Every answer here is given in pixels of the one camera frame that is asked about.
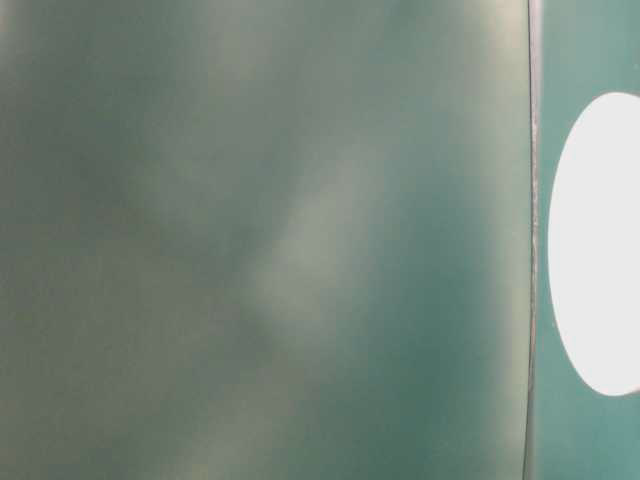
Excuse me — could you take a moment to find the white round bowl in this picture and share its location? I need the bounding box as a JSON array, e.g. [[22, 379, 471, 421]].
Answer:
[[547, 92, 639, 396]]

